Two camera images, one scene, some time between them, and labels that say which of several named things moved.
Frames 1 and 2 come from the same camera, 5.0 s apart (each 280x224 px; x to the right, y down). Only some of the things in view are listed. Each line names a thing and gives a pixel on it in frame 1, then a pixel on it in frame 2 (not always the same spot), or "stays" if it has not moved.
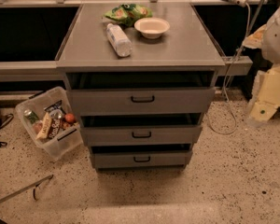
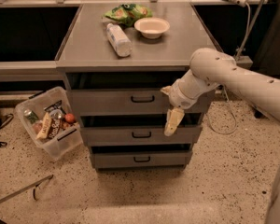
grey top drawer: (145, 101) stays
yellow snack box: (45, 127) stays
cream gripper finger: (273, 90) → (182, 97)
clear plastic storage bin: (50, 123) stays
